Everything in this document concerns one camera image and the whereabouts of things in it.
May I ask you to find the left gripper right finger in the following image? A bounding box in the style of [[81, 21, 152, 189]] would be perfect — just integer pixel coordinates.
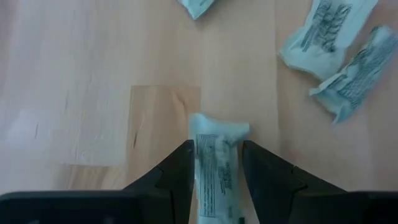
[[242, 139, 348, 224]]

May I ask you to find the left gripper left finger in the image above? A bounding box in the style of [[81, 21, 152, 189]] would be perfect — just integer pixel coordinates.
[[123, 139, 196, 224]]

